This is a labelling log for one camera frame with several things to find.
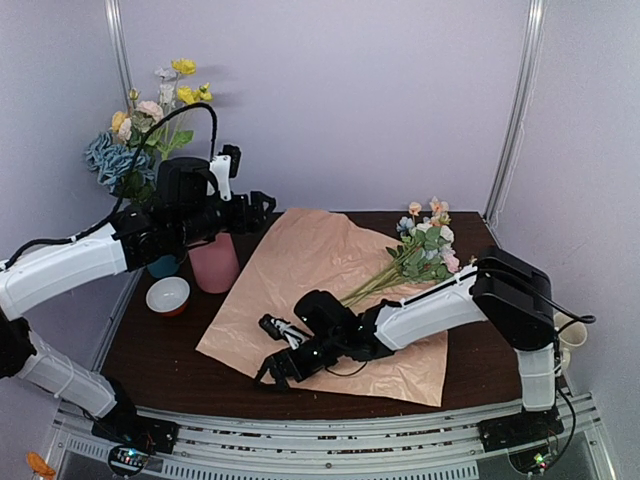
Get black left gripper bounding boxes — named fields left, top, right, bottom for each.
left=174, top=189, right=275, bottom=248

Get pink tissue paper sheet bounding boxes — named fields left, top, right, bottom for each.
left=196, top=208, right=448, bottom=407

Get flower bunch pink blue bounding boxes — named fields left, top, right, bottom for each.
left=340, top=197, right=461, bottom=307

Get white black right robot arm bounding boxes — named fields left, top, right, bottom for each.
left=254, top=246, right=557, bottom=442

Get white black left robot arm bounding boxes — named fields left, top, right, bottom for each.
left=1, top=155, right=276, bottom=444

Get pink tall vase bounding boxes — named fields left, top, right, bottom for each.
left=189, top=233, right=240, bottom=294

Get teal frosted vase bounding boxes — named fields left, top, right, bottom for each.
left=146, top=255, right=180, bottom=279

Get artificial flowers in teal vase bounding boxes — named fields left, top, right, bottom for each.
left=85, top=58, right=213, bottom=205

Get white bowl orange outside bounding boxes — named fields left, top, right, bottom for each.
left=145, top=276, right=191, bottom=317

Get orange object at corner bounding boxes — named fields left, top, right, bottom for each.
left=26, top=451, right=56, bottom=480

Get floral ceramic mug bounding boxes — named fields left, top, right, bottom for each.
left=554, top=312, right=588, bottom=373

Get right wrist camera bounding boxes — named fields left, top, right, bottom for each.
left=258, top=314, right=311, bottom=350

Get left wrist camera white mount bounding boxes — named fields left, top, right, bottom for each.
left=207, top=144, right=241, bottom=201

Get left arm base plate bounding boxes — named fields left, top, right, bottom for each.
left=91, top=416, right=179, bottom=455

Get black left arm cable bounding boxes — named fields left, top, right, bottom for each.
left=0, top=103, right=220, bottom=271

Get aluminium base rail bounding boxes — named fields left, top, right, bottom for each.
left=45, top=394, right=621, bottom=479

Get left aluminium frame post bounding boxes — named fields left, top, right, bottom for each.
left=104, top=0, right=134, bottom=110

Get aluminium frame post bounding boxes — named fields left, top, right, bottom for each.
left=104, top=0, right=134, bottom=110
left=484, top=0, right=547, bottom=229

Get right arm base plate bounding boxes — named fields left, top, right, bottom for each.
left=477, top=409, right=564, bottom=452

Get right aluminium frame post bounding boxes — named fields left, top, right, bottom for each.
left=484, top=0, right=547, bottom=229

